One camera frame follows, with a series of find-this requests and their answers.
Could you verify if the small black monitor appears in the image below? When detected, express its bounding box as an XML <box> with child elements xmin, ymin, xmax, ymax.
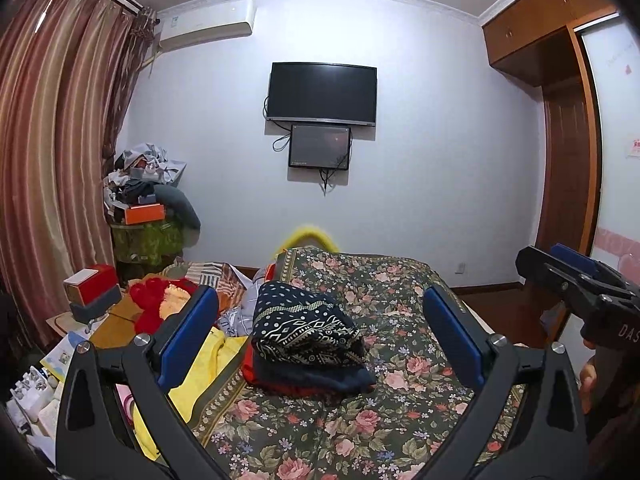
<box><xmin>288</xmin><ymin>123</ymin><xmax>351</xmax><ymax>171</ymax></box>

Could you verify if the orange box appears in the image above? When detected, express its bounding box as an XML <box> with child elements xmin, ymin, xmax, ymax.
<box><xmin>124</xmin><ymin>203</ymin><xmax>166</xmax><ymax>225</ymax></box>

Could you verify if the pile of clutter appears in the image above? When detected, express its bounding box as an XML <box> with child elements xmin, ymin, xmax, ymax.
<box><xmin>102</xmin><ymin>142</ymin><xmax>187</xmax><ymax>211</ymax></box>

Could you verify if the white grey cloth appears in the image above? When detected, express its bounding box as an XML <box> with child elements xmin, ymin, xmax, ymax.
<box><xmin>220</xmin><ymin>270</ymin><xmax>271</xmax><ymax>341</ymax></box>

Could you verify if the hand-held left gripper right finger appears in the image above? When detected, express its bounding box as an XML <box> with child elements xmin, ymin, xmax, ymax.
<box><xmin>422</xmin><ymin>286</ymin><xmax>588</xmax><ymax>480</ymax></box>

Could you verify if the dark floral bedspread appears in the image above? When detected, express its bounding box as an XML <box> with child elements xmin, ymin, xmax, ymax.
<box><xmin>192</xmin><ymin>247</ymin><xmax>531</xmax><ymax>480</ymax></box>

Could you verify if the grey pillow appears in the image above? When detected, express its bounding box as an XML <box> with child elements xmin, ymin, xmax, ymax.
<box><xmin>152</xmin><ymin>185</ymin><xmax>202</xmax><ymax>233</ymax></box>

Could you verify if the white air conditioner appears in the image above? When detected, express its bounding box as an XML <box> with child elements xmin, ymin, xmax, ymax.
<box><xmin>159</xmin><ymin>1</ymin><xmax>256</xmax><ymax>53</ymax></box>

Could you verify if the red folded garment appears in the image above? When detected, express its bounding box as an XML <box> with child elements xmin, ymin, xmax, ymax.
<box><xmin>241</xmin><ymin>355</ymin><xmax>321</xmax><ymax>398</ymax></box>

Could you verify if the yellow plush ring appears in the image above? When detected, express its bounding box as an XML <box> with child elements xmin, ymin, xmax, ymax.
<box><xmin>274</xmin><ymin>225</ymin><xmax>341</xmax><ymax>256</ymax></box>

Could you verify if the brown striped curtain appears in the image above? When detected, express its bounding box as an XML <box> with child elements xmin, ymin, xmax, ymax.
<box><xmin>0</xmin><ymin>0</ymin><xmax>158</xmax><ymax>346</ymax></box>

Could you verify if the beige patterned cloth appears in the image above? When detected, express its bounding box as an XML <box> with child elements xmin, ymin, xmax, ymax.
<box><xmin>185</xmin><ymin>260</ymin><xmax>251</xmax><ymax>311</ymax></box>

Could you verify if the yellow cloth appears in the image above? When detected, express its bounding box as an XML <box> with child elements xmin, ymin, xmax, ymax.
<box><xmin>120</xmin><ymin>310</ymin><xmax>251</xmax><ymax>461</ymax></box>

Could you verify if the white sliding wardrobe door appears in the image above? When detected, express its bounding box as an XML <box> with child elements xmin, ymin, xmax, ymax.
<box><xmin>575</xmin><ymin>10</ymin><xmax>640</xmax><ymax>281</ymax></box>

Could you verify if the navy patterned hooded robe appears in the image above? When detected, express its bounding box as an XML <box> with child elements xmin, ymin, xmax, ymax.
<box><xmin>250</xmin><ymin>281</ymin><xmax>378</xmax><ymax>396</ymax></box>

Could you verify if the pile of white packets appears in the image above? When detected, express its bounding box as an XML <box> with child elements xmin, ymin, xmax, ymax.
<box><xmin>10</xmin><ymin>330</ymin><xmax>71</xmax><ymax>443</ymax></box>

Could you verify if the grey box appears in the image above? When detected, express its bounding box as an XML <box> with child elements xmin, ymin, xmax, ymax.
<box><xmin>69</xmin><ymin>287</ymin><xmax>123</xmax><ymax>322</ymax></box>

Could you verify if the green patterned cloth cover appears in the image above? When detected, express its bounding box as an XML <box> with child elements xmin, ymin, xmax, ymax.
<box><xmin>111</xmin><ymin>220</ymin><xmax>186</xmax><ymax>267</ymax></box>

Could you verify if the red knitted cloth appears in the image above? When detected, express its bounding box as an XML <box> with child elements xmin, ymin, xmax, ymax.
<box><xmin>129</xmin><ymin>277</ymin><xmax>198</xmax><ymax>333</ymax></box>

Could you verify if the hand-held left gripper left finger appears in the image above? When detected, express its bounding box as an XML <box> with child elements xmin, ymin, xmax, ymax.
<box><xmin>55</xmin><ymin>285</ymin><xmax>219</xmax><ymax>480</ymax></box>

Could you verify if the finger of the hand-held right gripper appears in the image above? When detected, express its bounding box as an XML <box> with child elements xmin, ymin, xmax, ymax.
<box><xmin>516</xmin><ymin>245</ymin><xmax>640</xmax><ymax>313</ymax></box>
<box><xmin>550</xmin><ymin>242</ymin><xmax>632</xmax><ymax>292</ymax></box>

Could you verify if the brown cardboard sheet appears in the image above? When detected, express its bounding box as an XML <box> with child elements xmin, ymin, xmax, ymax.
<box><xmin>47</xmin><ymin>300</ymin><xmax>151</xmax><ymax>351</ymax></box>

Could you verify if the person's right hand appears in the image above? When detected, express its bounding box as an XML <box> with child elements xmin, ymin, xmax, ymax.
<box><xmin>578</xmin><ymin>340</ymin><xmax>601</xmax><ymax>416</ymax></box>

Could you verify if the black wall television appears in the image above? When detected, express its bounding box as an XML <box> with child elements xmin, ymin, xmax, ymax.
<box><xmin>266</xmin><ymin>62</ymin><xmax>378</xmax><ymax>128</ymax></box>

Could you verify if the brown wooden door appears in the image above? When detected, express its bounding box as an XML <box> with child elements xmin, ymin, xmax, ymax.
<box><xmin>542</xmin><ymin>85</ymin><xmax>596</xmax><ymax>261</ymax></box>

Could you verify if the red box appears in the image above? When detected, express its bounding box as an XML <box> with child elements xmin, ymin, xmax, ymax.
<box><xmin>64</xmin><ymin>264</ymin><xmax>120</xmax><ymax>306</ymax></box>

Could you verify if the wooden overhead cabinet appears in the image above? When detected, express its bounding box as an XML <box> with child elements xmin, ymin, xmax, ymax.
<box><xmin>482</xmin><ymin>0</ymin><xmax>621</xmax><ymax>88</ymax></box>

